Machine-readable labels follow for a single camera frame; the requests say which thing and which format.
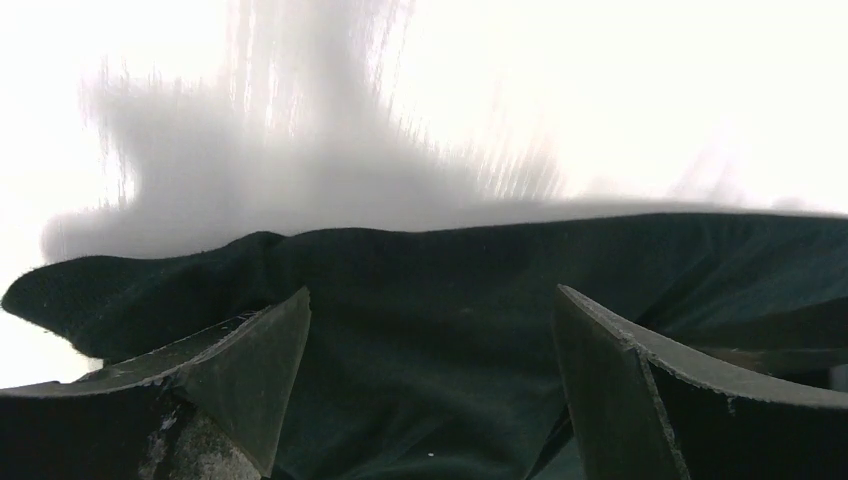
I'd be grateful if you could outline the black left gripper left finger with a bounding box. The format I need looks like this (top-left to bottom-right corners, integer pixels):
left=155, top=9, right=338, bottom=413
left=1, top=289, right=311, bottom=479

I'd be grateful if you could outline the black t shirt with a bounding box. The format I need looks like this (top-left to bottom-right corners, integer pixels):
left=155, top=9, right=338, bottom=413
left=2, top=214, right=847, bottom=479

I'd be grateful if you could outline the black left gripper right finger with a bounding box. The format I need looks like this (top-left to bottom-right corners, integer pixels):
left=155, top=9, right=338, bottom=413
left=552, top=286, right=847, bottom=479

